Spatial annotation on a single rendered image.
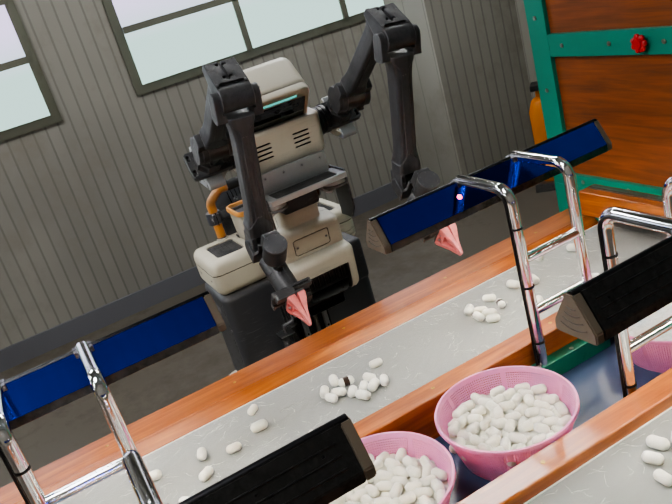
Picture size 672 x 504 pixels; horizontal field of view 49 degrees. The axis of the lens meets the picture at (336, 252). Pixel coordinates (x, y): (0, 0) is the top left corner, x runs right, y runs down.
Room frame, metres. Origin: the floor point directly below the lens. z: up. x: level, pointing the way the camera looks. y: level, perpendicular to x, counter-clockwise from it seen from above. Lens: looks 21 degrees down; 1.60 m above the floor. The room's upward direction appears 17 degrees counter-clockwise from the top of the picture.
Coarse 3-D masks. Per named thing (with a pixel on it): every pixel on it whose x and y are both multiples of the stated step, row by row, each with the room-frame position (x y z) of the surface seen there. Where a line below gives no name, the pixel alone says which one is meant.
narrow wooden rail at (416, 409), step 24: (528, 336) 1.37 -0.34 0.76; (552, 336) 1.37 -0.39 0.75; (480, 360) 1.33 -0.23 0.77; (504, 360) 1.32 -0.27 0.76; (528, 360) 1.34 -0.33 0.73; (432, 384) 1.30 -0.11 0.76; (384, 408) 1.27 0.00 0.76; (408, 408) 1.24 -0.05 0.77; (432, 408) 1.25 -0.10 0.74; (360, 432) 1.21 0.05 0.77; (432, 432) 1.25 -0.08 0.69
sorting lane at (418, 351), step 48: (624, 240) 1.73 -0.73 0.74; (480, 288) 1.70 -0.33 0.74; (384, 336) 1.60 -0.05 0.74; (432, 336) 1.53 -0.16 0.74; (480, 336) 1.47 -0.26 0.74; (288, 384) 1.51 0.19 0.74; (192, 432) 1.43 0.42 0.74; (240, 432) 1.37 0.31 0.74; (288, 432) 1.32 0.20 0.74; (192, 480) 1.25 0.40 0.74
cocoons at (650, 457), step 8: (648, 440) 0.97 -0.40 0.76; (656, 440) 0.96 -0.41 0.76; (664, 440) 0.96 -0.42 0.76; (656, 448) 0.96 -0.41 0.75; (664, 448) 0.95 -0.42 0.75; (648, 456) 0.94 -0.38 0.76; (656, 456) 0.93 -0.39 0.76; (656, 464) 0.93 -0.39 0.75; (656, 472) 0.90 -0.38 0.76; (664, 472) 0.89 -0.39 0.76; (664, 480) 0.88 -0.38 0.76
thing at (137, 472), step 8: (128, 456) 0.78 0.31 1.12; (136, 456) 0.78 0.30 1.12; (128, 464) 0.77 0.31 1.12; (136, 464) 0.76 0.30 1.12; (144, 464) 0.77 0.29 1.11; (128, 472) 0.75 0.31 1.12; (136, 472) 0.74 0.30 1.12; (144, 472) 0.74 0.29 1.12; (136, 480) 0.73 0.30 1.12; (144, 480) 0.72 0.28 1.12; (152, 480) 0.73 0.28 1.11; (136, 488) 0.72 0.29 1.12; (144, 488) 0.71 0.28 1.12; (152, 488) 0.71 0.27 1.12; (136, 496) 0.71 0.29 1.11; (144, 496) 0.69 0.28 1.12; (152, 496) 0.69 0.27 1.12
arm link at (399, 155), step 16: (416, 32) 1.80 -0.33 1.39; (384, 48) 1.77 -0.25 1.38; (416, 48) 1.80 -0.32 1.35; (400, 64) 1.78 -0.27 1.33; (400, 80) 1.79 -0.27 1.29; (400, 96) 1.80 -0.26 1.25; (400, 112) 1.81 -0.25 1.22; (400, 128) 1.81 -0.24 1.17; (400, 144) 1.82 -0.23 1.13; (400, 160) 1.83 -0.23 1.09; (416, 160) 1.84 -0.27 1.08; (400, 176) 1.83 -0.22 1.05
